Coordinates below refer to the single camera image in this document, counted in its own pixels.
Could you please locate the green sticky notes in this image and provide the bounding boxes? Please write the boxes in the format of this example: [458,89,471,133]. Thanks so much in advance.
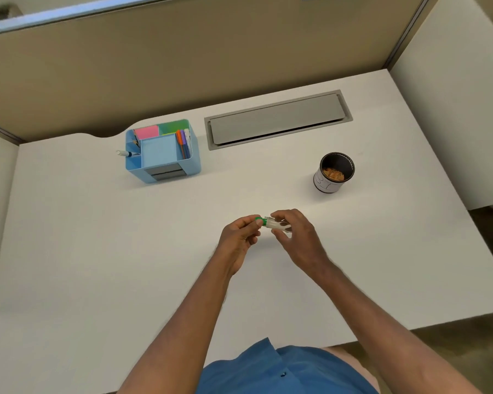
[159,121,188,135]

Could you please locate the person's left hand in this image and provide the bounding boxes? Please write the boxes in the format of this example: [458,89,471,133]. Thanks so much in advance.
[215,215,264,278]

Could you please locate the person's left forearm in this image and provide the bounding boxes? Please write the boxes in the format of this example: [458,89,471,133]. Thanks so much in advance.
[117,252,239,394]

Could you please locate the white marker pen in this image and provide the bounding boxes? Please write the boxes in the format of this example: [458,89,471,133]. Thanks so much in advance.
[265,217,293,233]

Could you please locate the blue shirt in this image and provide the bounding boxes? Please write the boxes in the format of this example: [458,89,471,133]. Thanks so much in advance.
[195,337,380,394]

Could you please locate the pink sticky notes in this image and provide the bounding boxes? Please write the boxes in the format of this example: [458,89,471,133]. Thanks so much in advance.
[134,125,160,140]

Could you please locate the person's right forearm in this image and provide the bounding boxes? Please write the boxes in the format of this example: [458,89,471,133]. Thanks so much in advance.
[312,258,484,394]

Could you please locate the person's leg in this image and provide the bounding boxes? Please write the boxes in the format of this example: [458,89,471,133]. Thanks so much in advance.
[324,346,379,384]

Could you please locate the grey desk cable cover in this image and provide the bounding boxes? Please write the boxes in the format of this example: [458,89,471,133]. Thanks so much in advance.
[204,89,353,151]

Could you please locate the person's right hand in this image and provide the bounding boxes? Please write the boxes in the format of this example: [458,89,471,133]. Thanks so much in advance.
[270,208,332,280]

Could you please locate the light blue desk organizer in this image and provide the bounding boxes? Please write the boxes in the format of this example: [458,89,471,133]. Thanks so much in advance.
[125,119,202,184]

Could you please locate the white side desk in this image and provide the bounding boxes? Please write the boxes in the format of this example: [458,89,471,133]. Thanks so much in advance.
[389,0,493,211]

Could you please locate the black and white cup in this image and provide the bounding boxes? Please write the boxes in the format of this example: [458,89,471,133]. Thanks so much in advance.
[313,152,356,194]

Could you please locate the silver partition frame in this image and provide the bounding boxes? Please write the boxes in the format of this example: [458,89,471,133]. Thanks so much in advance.
[0,0,198,37]

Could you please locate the light blue sticky notes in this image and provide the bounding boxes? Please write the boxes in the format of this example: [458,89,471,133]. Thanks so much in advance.
[140,134,181,167]

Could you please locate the beige cubicle partition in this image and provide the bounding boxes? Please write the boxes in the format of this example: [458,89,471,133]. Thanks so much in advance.
[0,0,430,143]

